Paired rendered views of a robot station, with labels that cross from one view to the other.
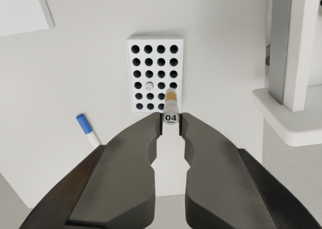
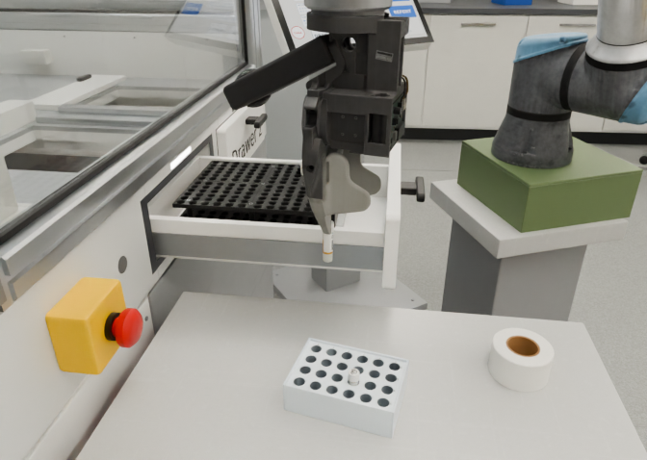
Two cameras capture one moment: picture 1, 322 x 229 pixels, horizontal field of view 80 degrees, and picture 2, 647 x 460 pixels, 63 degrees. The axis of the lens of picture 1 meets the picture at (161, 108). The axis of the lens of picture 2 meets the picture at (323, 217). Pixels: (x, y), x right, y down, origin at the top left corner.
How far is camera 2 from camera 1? 0.53 m
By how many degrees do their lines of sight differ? 78
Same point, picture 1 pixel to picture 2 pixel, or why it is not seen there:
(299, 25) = (316, 232)
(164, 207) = not seen: outside the picture
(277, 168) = not seen: outside the picture
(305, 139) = (394, 211)
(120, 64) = (316, 434)
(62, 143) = not seen: outside the picture
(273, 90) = (375, 261)
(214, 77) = (374, 344)
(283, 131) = (390, 224)
